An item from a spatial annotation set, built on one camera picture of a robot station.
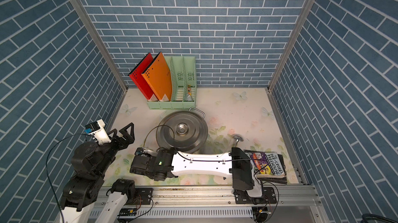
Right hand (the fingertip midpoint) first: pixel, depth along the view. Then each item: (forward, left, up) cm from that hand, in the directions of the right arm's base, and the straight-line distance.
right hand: (164, 156), depth 70 cm
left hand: (+6, +13, +15) cm, 20 cm away
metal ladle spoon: (+19, -37, -13) cm, 44 cm away
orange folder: (+44, +13, +10) cm, 47 cm away
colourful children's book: (+3, -52, -12) cm, 53 cm away
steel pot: (+12, -8, +3) cm, 15 cm away
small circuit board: (-21, +16, -18) cm, 32 cm away
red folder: (+40, +25, +12) cm, 49 cm away
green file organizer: (+63, +4, 0) cm, 63 cm away
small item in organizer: (+59, -1, -14) cm, 60 cm away
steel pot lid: (+12, -8, +3) cm, 15 cm away
